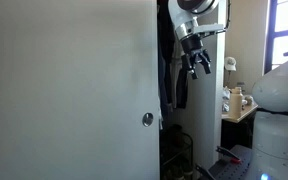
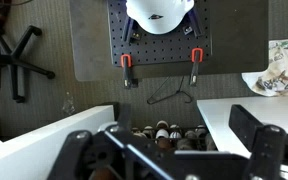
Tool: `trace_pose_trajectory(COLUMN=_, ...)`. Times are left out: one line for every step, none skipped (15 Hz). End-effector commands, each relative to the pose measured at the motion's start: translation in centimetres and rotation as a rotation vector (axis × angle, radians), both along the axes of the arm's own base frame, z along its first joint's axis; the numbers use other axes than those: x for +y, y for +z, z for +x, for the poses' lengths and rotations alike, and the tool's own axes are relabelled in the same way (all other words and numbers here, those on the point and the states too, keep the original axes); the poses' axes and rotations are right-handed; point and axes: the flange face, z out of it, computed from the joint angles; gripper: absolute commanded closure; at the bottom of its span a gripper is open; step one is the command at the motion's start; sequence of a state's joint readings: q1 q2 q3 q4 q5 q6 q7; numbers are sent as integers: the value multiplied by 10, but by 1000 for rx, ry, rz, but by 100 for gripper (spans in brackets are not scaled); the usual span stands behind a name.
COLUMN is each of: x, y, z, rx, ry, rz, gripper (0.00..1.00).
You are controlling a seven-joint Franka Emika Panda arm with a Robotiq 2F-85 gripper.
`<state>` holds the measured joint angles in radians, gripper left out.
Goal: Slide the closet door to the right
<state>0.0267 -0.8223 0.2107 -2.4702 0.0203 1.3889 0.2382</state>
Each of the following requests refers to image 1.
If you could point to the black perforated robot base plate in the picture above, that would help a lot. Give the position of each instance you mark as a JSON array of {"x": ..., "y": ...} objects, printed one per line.
[{"x": 224, "y": 169}]

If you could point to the beige water bottle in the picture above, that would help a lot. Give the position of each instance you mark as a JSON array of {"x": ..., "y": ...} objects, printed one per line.
[{"x": 235, "y": 103}]

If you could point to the white cap on wall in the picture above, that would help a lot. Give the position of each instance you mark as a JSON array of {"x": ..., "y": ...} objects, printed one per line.
[{"x": 230, "y": 64}]

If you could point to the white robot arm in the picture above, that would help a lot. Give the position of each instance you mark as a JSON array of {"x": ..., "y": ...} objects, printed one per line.
[{"x": 269, "y": 158}]

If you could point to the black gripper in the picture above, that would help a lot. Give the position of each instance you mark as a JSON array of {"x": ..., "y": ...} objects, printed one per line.
[{"x": 194, "y": 53}]

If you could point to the white sliding closet door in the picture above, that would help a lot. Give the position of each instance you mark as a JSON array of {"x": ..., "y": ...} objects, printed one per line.
[{"x": 76, "y": 78}]

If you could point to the black red clamp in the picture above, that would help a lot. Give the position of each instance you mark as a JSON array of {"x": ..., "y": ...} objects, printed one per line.
[{"x": 233, "y": 158}]

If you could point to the wooden desk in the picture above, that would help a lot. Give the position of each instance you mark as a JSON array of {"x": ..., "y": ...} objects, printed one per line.
[{"x": 238, "y": 131}]

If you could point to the dark hanging clothes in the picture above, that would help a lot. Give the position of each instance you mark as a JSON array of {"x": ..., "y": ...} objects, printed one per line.
[{"x": 172, "y": 79}]

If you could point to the round metal door pull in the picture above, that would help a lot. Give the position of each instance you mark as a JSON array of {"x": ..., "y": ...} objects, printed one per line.
[{"x": 147, "y": 119}]

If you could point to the small white items on desk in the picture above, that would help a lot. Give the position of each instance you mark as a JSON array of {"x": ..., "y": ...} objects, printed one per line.
[{"x": 225, "y": 99}]

